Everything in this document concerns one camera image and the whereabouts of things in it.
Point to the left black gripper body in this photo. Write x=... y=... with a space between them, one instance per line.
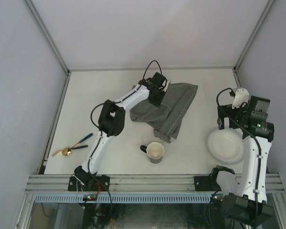
x=157 y=99

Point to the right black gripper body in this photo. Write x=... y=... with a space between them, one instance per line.
x=235 y=115

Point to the grey cloth napkin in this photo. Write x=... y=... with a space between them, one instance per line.
x=166 y=118

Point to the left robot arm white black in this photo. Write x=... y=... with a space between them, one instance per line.
x=111 y=123

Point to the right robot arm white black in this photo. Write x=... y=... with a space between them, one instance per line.
x=245 y=201

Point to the white bowl plate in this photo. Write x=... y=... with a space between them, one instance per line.
x=226 y=146

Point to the dark mug cream inside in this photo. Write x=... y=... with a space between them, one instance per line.
x=155 y=152

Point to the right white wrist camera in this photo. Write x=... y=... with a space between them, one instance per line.
x=241 y=96

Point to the aluminium front rail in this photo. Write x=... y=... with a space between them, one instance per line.
x=118 y=183

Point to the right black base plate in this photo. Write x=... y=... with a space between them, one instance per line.
x=206 y=183

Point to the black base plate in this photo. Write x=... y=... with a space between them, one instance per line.
x=206 y=183
x=102 y=182

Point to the gold spoon green handle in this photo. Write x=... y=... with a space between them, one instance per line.
x=82 y=140

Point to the gold fork green handle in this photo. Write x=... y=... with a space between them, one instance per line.
x=67 y=151

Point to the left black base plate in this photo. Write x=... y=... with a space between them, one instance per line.
x=102 y=182

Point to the blue slotted cable duct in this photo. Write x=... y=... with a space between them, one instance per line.
x=124 y=198

